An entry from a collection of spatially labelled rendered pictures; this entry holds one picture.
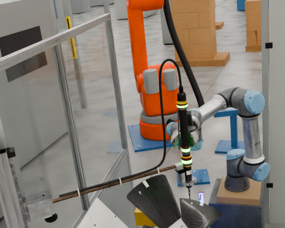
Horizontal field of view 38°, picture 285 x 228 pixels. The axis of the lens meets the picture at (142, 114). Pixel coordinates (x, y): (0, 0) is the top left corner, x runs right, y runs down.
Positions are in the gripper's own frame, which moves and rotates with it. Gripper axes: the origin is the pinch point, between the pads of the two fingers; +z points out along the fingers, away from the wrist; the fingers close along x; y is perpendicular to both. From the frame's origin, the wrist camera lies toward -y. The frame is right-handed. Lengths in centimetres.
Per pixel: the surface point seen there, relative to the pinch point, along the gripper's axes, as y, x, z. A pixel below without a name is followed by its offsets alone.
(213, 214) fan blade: 49, -8, -21
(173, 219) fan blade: 37.2, 6.8, 1.8
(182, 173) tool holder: 15.1, 1.7, 0.2
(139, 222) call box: 66, 35, -34
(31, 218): 14, 52, 38
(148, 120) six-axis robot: 133, 113, -361
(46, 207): 12, 47, 34
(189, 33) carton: 90, 110, -795
